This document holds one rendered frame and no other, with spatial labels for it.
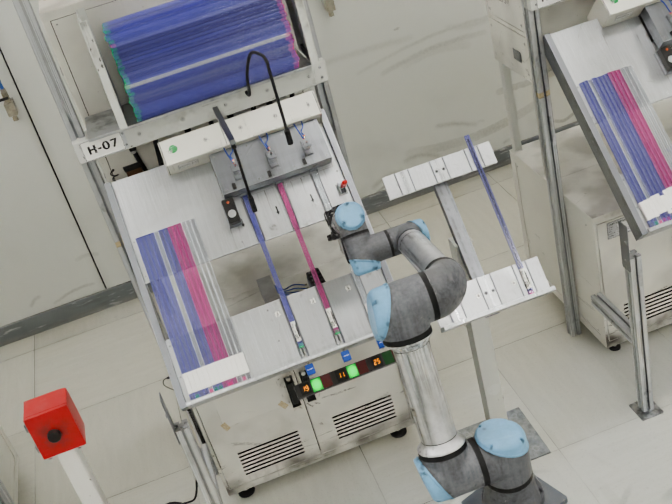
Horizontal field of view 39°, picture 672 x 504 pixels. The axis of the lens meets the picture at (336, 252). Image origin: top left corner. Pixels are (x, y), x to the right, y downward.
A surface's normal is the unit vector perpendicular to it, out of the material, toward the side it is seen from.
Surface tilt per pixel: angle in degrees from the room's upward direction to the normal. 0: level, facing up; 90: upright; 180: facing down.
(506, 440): 8
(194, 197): 46
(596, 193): 0
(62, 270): 90
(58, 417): 90
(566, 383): 0
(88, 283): 90
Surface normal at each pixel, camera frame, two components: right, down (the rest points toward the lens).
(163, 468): -0.23, -0.83
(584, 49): 0.03, -0.28
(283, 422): 0.27, 0.45
